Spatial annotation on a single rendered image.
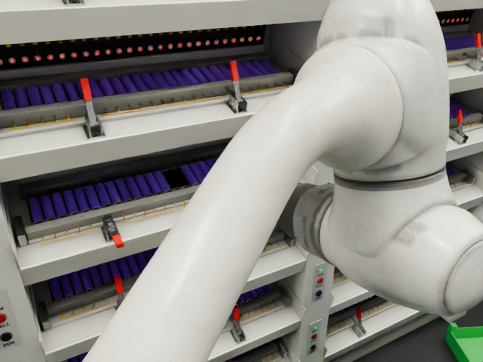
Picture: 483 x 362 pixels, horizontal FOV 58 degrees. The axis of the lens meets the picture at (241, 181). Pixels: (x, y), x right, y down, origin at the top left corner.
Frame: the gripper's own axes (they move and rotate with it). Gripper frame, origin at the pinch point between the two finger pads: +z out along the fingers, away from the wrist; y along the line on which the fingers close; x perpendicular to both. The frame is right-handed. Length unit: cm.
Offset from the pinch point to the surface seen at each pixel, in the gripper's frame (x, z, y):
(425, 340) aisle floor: 82, 34, -81
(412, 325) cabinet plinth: 77, 38, -79
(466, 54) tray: -16, 15, -77
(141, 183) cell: 0.8, 25.1, 10.7
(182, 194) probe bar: 3.6, 19.4, 4.1
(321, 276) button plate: 35, 23, -30
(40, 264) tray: 8.6, 15.7, 32.1
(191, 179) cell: 1.9, 23.3, 0.4
